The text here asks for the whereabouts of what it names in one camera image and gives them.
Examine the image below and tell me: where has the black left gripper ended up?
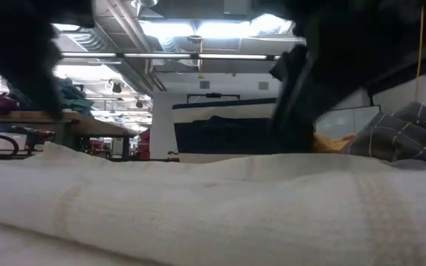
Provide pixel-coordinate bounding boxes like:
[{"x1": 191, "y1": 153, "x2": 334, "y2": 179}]
[{"x1": 0, "y1": 0, "x2": 95, "y2": 118}]

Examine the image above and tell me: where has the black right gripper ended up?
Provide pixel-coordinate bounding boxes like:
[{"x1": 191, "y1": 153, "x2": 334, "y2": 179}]
[{"x1": 253, "y1": 0, "x2": 426, "y2": 154}]

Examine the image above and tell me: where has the orange towel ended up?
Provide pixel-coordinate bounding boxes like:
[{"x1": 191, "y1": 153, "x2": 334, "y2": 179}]
[{"x1": 311, "y1": 132, "x2": 357, "y2": 154}]

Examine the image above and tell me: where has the navy white striped fabric basket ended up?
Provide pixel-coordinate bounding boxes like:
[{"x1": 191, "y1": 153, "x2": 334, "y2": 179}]
[{"x1": 171, "y1": 97, "x2": 279, "y2": 164}]

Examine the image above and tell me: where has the white checked towel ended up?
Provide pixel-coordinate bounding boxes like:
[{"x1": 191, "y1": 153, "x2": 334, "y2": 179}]
[{"x1": 0, "y1": 141, "x2": 426, "y2": 266}]

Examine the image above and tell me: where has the grey checked towel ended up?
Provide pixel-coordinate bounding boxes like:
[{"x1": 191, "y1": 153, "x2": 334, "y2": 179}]
[{"x1": 340, "y1": 101, "x2": 426, "y2": 171}]

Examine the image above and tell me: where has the wooden workbench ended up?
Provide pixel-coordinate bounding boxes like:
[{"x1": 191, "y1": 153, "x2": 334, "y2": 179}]
[{"x1": 0, "y1": 109, "x2": 137, "y2": 160}]

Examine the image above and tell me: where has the red tool under workbench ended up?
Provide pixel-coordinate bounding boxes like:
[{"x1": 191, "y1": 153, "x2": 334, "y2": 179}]
[{"x1": 24, "y1": 127, "x2": 57, "y2": 149}]

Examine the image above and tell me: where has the glass partition panel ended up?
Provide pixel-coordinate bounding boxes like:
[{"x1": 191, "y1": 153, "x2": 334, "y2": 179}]
[{"x1": 314, "y1": 104, "x2": 382, "y2": 141}]

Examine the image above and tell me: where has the dark purple bag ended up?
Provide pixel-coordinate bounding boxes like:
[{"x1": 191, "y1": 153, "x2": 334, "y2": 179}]
[{"x1": 0, "y1": 92, "x2": 18, "y2": 115}]

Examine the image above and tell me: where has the black overhead bar stand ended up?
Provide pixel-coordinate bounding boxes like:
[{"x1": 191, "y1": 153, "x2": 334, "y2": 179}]
[{"x1": 186, "y1": 92, "x2": 242, "y2": 105}]

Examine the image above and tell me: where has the red cabinet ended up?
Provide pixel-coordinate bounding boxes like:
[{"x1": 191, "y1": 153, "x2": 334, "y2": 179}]
[{"x1": 138, "y1": 128, "x2": 152, "y2": 160}]

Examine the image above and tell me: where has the long ceiling light bar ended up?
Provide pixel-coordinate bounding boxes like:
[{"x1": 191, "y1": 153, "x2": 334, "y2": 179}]
[{"x1": 60, "y1": 52, "x2": 281, "y2": 61}]

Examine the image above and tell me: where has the black hose loop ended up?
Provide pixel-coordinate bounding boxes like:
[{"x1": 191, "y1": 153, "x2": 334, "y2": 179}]
[{"x1": 0, "y1": 132, "x2": 21, "y2": 159}]

